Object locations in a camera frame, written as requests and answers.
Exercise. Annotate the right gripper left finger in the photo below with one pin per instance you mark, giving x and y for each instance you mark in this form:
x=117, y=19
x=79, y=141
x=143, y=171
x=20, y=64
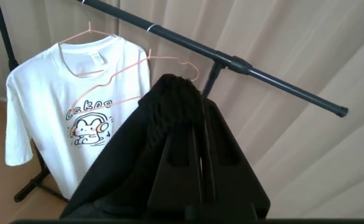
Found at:
x=175, y=186

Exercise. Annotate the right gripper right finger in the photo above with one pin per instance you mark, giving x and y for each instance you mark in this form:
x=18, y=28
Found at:
x=237, y=186

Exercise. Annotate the black garment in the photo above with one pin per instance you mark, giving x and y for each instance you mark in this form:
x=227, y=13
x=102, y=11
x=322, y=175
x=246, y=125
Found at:
x=122, y=161

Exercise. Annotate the white printed t-shirt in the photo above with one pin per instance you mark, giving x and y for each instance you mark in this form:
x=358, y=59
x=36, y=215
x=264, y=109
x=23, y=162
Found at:
x=44, y=93

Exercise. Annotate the pink clothes hanger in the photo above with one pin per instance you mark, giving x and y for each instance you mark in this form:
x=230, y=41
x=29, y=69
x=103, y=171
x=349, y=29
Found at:
x=164, y=57
x=89, y=31

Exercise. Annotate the black clothes rack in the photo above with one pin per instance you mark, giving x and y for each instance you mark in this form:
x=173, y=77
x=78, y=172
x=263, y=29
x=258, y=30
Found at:
x=184, y=42

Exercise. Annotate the beige curtain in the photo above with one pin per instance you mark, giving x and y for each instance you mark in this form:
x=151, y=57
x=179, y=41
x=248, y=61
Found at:
x=293, y=46

